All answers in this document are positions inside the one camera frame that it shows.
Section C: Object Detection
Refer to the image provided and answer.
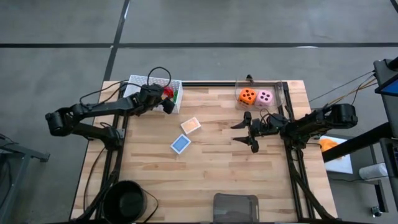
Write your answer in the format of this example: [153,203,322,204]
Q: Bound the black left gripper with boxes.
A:
[139,83,176,114]

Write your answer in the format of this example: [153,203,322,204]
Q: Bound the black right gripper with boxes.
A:
[230,111,289,154]

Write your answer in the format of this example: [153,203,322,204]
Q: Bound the large red toy brick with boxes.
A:
[162,86,175,100]

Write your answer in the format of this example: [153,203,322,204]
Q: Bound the orange foam die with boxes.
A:
[238,88,258,106]

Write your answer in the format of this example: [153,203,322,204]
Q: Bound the pink foam die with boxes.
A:
[255,90,274,107]

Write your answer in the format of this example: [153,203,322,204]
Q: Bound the blue playing card box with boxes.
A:
[170,133,192,155]

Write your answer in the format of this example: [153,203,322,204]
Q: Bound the clear plastic bin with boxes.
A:
[235,79,285,110]

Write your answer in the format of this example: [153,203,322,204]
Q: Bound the white perforated basket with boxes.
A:
[123,74,183,114]

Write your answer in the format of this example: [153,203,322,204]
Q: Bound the smoky grey plastic bin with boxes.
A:
[213,192,261,224]

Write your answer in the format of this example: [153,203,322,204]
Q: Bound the orange object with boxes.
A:
[319,138,340,154]

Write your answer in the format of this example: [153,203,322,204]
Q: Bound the white sheet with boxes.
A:
[320,135,354,175]

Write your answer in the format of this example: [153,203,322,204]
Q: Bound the black diagonal bar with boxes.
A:
[322,123,392,163]

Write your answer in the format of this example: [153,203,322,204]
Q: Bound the black bucket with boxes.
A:
[102,180,159,224]

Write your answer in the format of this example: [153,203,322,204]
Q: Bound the white roll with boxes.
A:
[359,162,389,181]

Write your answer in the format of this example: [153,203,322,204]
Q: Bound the black desk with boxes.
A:
[373,57,398,200]

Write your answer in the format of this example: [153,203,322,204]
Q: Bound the grey metal stand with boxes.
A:
[0,133,50,220]

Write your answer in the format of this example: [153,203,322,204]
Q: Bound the monitor with blue screen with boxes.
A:
[374,77,398,98]

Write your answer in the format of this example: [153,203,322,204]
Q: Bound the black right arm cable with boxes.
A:
[258,108,274,125]

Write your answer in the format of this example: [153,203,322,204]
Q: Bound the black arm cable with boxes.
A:
[258,108,274,125]
[79,66,172,105]

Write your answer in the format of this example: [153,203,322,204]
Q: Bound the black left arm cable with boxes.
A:
[79,66,172,105]

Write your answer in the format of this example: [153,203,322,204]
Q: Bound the black aluminium rig frame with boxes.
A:
[74,81,340,222]

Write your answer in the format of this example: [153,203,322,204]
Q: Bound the cable bundle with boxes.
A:
[309,70,379,106]

